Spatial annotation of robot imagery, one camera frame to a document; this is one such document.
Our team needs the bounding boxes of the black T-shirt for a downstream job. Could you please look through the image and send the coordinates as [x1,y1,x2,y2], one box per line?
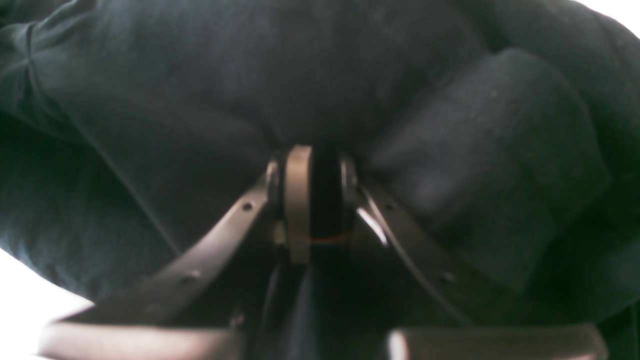
[1,0,639,360]

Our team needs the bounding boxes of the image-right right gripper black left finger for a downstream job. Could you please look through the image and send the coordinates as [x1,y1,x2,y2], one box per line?
[38,145,314,360]

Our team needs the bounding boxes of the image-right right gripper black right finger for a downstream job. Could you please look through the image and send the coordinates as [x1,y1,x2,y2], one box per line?
[340,155,609,360]

